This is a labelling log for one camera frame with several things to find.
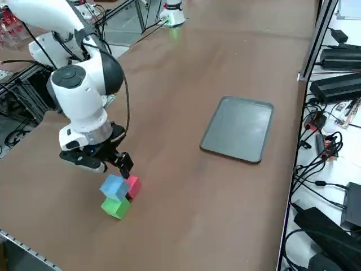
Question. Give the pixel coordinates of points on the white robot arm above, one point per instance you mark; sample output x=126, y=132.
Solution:
x=175, y=12
x=79, y=104

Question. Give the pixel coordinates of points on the long black power supply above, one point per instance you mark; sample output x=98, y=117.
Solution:
x=335, y=87
x=341, y=57

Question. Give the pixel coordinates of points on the blue square foam block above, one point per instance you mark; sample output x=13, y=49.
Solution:
x=112, y=186

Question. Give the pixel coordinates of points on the aluminium frame post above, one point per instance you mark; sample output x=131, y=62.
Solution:
x=317, y=42

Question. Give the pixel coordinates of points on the small black power adapter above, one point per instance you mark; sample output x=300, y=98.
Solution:
x=339, y=35

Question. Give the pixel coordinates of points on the clear shelf with red packets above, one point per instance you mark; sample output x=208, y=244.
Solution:
x=9, y=31

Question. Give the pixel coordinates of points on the large black case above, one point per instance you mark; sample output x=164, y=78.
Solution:
x=324, y=234

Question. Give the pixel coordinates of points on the printed paper cards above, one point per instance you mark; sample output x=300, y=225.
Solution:
x=348, y=113

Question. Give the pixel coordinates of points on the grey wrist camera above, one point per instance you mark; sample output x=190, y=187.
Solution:
x=96, y=168

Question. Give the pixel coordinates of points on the green square foam block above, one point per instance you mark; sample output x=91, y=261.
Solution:
x=114, y=207

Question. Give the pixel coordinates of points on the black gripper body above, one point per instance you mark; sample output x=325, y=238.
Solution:
x=101, y=151

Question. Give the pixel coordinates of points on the white panel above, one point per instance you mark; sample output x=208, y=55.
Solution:
x=349, y=8

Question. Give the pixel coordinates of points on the black flat box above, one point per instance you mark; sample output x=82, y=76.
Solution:
x=352, y=204

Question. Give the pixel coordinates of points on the black red adapter hub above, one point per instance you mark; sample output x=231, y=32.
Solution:
x=314, y=121

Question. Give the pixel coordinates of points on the black frame stand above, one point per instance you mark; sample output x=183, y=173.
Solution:
x=31, y=93

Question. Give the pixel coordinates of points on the red black plug connector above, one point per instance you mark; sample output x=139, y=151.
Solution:
x=330, y=151

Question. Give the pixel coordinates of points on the gray metal tray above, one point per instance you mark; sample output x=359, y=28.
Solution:
x=237, y=130

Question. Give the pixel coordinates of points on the grey aluminium rail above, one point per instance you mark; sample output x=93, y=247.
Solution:
x=22, y=246

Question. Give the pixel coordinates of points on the red square foam block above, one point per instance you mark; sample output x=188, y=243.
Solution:
x=135, y=187

